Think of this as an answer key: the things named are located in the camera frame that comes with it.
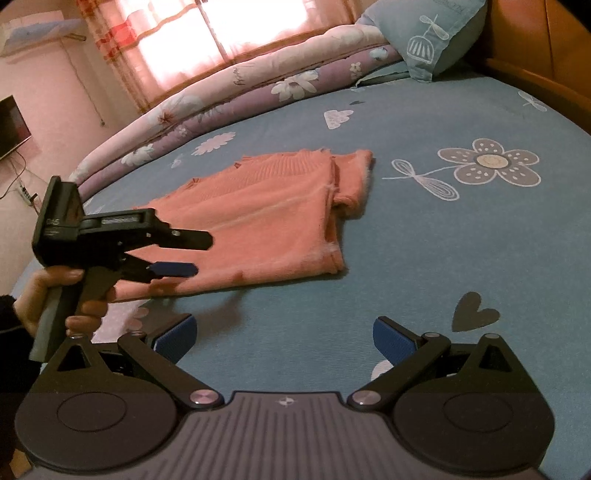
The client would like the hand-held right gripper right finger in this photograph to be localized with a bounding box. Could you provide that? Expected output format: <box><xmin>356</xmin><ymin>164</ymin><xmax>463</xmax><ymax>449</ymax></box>
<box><xmin>346</xmin><ymin>315</ymin><xmax>532</xmax><ymax>411</ymax></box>

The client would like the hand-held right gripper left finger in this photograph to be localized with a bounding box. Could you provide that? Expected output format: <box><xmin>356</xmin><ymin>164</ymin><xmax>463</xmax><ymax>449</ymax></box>
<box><xmin>44</xmin><ymin>313</ymin><xmax>227</xmax><ymax>411</ymax></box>

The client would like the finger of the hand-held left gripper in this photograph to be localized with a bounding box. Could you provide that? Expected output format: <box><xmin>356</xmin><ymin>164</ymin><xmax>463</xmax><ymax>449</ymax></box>
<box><xmin>159</xmin><ymin>226</ymin><xmax>214</xmax><ymax>251</ymax></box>
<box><xmin>121</xmin><ymin>253</ymin><xmax>199</xmax><ymax>284</ymax></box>

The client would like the orange striped knit sweater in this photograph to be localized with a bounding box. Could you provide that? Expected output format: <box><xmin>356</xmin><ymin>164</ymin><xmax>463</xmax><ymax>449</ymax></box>
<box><xmin>108</xmin><ymin>148</ymin><xmax>375</xmax><ymax>303</ymax></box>

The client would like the person's left hand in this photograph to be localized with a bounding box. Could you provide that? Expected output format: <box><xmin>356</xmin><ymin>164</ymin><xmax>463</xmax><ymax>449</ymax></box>
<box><xmin>14</xmin><ymin>267</ymin><xmax>117</xmax><ymax>340</ymax></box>

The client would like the black television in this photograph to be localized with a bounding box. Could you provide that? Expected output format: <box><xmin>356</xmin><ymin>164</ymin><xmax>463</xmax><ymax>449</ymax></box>
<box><xmin>0</xmin><ymin>95</ymin><xmax>33</xmax><ymax>162</ymax></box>

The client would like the pink checked curtain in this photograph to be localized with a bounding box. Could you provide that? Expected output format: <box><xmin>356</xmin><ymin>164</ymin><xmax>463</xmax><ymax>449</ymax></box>
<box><xmin>83</xmin><ymin>0</ymin><xmax>365</xmax><ymax>116</ymax></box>

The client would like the folded pink purple floral quilt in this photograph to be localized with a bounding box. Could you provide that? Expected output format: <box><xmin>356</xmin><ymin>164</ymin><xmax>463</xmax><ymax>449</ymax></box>
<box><xmin>69</xmin><ymin>18</ymin><xmax>411</xmax><ymax>199</ymax></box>

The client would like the white air conditioner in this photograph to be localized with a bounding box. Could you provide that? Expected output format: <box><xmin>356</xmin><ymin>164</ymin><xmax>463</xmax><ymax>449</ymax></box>
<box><xmin>0</xmin><ymin>10</ymin><xmax>86</xmax><ymax>58</ymax></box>

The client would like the flat blue pillow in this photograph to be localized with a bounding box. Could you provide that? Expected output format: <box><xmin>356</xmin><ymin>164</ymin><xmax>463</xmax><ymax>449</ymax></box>
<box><xmin>355</xmin><ymin>62</ymin><xmax>411</xmax><ymax>88</ymax></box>

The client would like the blue printed pillow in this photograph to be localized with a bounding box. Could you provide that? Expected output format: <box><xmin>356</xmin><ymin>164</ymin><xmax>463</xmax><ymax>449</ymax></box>
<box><xmin>355</xmin><ymin>0</ymin><xmax>488</xmax><ymax>84</ymax></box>

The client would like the wooden headboard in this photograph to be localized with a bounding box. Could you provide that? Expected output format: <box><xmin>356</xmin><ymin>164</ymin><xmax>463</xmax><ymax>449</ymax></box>
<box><xmin>475</xmin><ymin>0</ymin><xmax>591</xmax><ymax>132</ymax></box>

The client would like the black wall cable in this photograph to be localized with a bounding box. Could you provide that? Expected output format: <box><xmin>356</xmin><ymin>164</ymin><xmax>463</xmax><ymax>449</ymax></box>
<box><xmin>0</xmin><ymin>151</ymin><xmax>29</xmax><ymax>200</ymax></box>

